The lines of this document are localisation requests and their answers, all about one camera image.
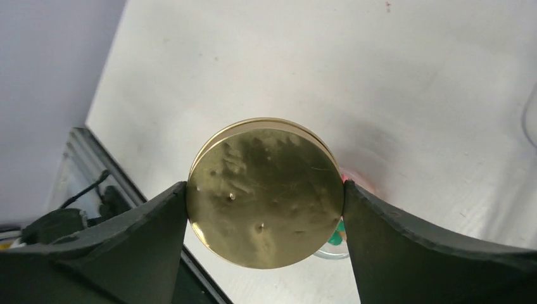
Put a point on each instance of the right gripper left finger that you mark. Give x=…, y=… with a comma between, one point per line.
x=131, y=258

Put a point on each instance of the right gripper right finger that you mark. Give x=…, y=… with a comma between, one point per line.
x=400, y=258

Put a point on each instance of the clear plastic jar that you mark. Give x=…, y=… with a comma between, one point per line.
x=336, y=247

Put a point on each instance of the clear plastic scoop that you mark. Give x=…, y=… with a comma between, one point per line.
x=528, y=119

